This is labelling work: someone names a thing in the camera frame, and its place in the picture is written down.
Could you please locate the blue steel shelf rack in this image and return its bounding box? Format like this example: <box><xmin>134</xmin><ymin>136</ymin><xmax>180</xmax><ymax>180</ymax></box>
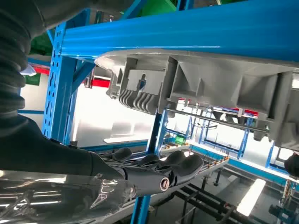
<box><xmin>17</xmin><ymin>0</ymin><xmax>299</xmax><ymax>224</ymax></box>

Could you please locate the blue steel flow rack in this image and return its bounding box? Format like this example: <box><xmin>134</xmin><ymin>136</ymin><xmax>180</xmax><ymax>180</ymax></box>
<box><xmin>161</xmin><ymin>106</ymin><xmax>299</xmax><ymax>192</ymax></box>

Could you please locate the green plastic bin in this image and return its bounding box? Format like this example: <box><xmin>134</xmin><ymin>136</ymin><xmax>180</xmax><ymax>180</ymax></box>
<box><xmin>137</xmin><ymin>0</ymin><xmax>178</xmax><ymax>18</ymax></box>

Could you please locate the red barrier belt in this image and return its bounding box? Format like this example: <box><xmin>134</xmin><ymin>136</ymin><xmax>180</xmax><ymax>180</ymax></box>
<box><xmin>32</xmin><ymin>65</ymin><xmax>258</xmax><ymax>118</ymax></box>

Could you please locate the black metal frame cart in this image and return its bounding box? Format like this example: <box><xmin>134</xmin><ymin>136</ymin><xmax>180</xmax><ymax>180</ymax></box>
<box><xmin>154</xmin><ymin>176</ymin><xmax>260</xmax><ymax>224</ymax></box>

